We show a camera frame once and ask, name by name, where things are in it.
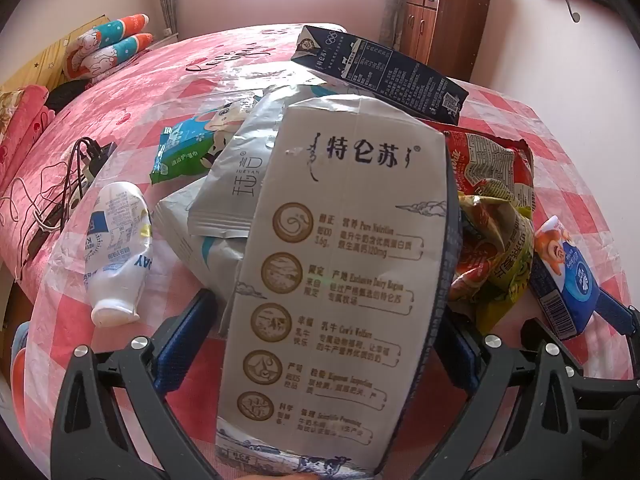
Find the grey plastic pouch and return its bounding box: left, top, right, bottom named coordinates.
left=187, top=82, right=351, bottom=238

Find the yellow headboard cover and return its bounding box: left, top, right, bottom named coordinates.
left=0, top=15, right=111, bottom=96

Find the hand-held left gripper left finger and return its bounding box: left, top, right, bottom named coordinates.
left=50, top=287, right=221, bottom=480

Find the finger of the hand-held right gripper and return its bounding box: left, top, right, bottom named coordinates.
left=592, top=287, right=640, bottom=341

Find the yellow-green snack wrapper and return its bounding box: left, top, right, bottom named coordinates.
left=450, top=180, right=536, bottom=336

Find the dark blue milk carton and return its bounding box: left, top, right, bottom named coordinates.
left=291, top=25, right=469, bottom=126

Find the pink checked tablecloth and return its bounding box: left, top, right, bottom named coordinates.
left=30, top=65, right=636, bottom=480

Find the black cloth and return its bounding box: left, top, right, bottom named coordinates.
left=45, top=80, right=93, bottom=116

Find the white plastic package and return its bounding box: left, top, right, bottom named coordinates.
left=152, top=185, right=251, bottom=301

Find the wooden cabinet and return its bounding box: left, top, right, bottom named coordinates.
left=397, top=0, right=493, bottom=81

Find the green wet wipes packet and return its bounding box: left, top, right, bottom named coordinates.
left=150, top=100, right=261, bottom=186

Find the blue and orange small carton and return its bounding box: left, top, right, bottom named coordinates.
left=529, top=215, right=601, bottom=341

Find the black cable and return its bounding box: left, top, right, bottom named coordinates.
left=60, top=137, right=96, bottom=231

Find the bed with pink bedspread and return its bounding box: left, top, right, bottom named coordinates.
left=0, top=22, right=351, bottom=281

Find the white milk carton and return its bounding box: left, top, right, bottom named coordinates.
left=215, top=95, right=461, bottom=478

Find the colourful rolled quilt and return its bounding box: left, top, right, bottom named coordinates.
left=62, top=12, right=156, bottom=83

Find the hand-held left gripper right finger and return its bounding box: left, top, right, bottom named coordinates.
left=425, top=310, right=586, bottom=480

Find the black charger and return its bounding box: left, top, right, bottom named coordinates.
left=75, top=137, right=118, bottom=171

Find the white yogurt bottle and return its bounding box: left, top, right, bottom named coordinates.
left=82, top=181, right=153, bottom=328

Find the pink folded blanket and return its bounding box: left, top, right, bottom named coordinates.
left=0, top=85, right=56, bottom=186

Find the black phone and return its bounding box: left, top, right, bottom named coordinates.
left=25, top=205, right=68, bottom=261

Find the red snack bag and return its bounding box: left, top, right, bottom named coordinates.
left=425, top=120, right=536, bottom=301

